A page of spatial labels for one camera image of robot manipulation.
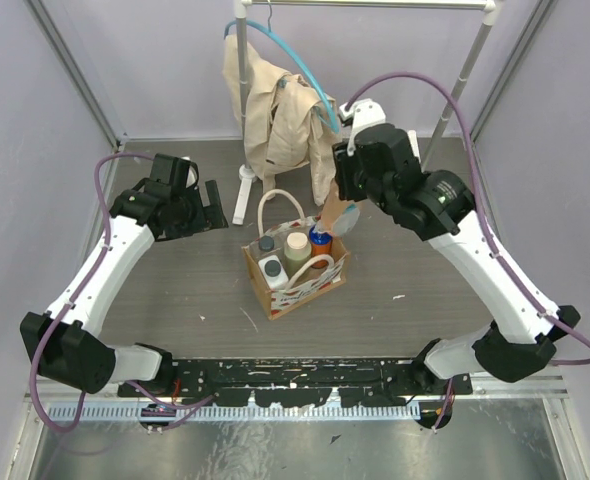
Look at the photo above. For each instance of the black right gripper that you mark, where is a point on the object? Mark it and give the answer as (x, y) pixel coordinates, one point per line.
(344, 163)

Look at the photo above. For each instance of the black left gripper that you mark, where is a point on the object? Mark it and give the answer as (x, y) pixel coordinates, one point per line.
(207, 211)

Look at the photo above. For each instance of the pink bottle pink cap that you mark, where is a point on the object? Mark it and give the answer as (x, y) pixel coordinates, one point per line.
(338, 217)

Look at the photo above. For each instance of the orange bottle blue pump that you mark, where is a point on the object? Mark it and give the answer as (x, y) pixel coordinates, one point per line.
(321, 242)

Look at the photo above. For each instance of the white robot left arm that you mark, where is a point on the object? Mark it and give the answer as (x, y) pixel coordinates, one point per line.
(63, 342)

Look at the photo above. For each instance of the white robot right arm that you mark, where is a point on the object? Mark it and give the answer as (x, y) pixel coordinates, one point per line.
(439, 208)

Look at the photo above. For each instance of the beige jacket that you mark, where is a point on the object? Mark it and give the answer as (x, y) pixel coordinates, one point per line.
(286, 125)

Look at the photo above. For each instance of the clear bottle grey cap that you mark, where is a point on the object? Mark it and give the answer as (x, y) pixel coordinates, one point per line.
(262, 247)

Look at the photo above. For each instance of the white bottle grey cap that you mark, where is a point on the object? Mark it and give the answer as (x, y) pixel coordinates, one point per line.
(273, 272)

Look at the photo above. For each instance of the green bottle beige cap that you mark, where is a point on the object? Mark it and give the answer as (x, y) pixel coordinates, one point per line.
(297, 251)

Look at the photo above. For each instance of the blue clothes hanger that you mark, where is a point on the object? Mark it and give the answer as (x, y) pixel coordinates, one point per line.
(241, 26)

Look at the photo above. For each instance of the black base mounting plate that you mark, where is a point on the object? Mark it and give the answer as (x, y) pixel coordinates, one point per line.
(298, 382)

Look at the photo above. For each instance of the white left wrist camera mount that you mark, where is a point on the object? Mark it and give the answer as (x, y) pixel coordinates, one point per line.
(192, 173)

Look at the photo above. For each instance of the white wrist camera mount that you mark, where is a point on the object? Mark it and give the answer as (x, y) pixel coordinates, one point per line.
(360, 116)
(192, 173)

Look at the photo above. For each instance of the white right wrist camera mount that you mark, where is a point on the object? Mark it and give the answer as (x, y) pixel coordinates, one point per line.
(360, 116)

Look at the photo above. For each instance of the slotted grey cable duct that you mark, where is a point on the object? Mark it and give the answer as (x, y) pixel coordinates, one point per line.
(145, 412)

